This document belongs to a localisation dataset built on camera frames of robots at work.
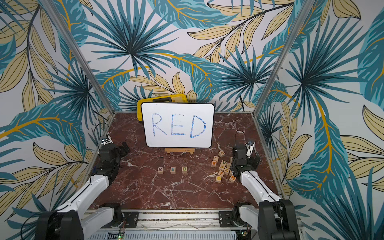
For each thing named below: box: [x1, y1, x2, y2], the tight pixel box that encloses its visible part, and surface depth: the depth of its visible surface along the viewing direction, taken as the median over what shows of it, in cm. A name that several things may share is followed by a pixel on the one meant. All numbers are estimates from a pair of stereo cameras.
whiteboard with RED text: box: [141, 102, 215, 149], surface depth 90 cm
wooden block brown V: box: [218, 150, 226, 158], surface depth 97 cm
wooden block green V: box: [218, 160, 227, 170], surface depth 92 cm
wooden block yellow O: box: [215, 175, 222, 183], surface depth 87 cm
